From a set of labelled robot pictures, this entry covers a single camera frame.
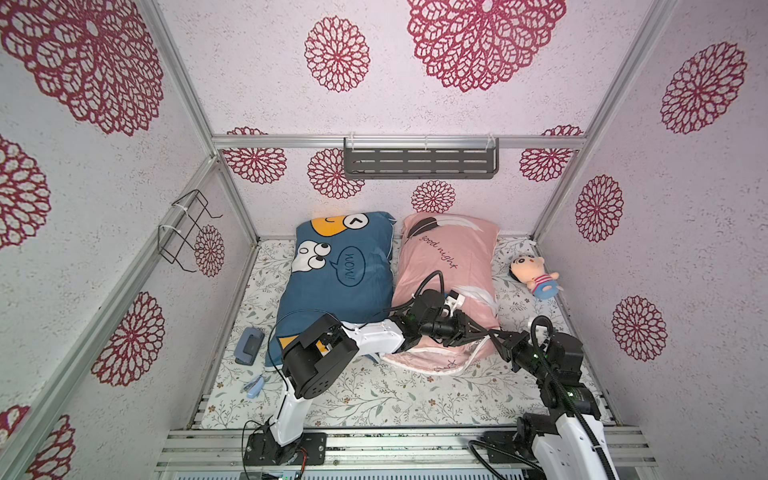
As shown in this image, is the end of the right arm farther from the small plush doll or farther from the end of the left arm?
the small plush doll

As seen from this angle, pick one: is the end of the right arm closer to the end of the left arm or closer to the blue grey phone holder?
the end of the left arm

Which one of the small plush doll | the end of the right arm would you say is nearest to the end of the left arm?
the end of the right arm

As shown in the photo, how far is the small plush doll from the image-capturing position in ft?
3.27

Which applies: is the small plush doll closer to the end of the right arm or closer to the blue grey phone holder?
the end of the right arm
